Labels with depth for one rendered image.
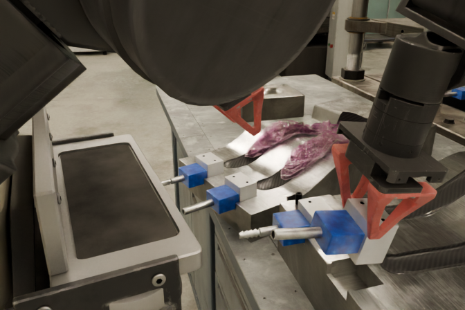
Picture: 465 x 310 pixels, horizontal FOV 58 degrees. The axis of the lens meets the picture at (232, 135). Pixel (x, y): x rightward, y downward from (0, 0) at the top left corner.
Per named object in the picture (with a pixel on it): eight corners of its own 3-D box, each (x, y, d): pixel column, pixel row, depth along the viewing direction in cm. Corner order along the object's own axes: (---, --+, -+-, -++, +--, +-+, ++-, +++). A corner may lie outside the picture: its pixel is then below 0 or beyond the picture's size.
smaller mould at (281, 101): (242, 122, 125) (242, 100, 123) (228, 108, 138) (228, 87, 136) (303, 116, 130) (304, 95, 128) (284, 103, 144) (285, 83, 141)
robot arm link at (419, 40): (389, 23, 37) (452, 41, 34) (421, 22, 42) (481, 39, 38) (365, 95, 40) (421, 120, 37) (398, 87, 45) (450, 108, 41)
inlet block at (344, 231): (275, 271, 43) (288, 230, 40) (259, 238, 47) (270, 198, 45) (382, 263, 47) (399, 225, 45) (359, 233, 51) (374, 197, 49)
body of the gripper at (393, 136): (382, 137, 48) (404, 76, 45) (443, 187, 40) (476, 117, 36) (333, 135, 46) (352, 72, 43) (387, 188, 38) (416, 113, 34)
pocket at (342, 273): (345, 317, 48) (349, 292, 47) (323, 286, 53) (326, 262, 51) (380, 309, 49) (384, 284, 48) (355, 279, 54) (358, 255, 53)
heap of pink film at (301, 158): (292, 185, 76) (294, 146, 73) (237, 152, 90) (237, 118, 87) (384, 153, 90) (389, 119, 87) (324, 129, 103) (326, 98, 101)
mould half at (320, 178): (250, 243, 70) (251, 185, 66) (180, 182, 90) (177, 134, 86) (428, 169, 95) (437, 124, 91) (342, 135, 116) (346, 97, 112)
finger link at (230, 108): (259, 113, 70) (236, 64, 65) (281, 126, 64) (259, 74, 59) (225, 135, 68) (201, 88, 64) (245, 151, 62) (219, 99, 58)
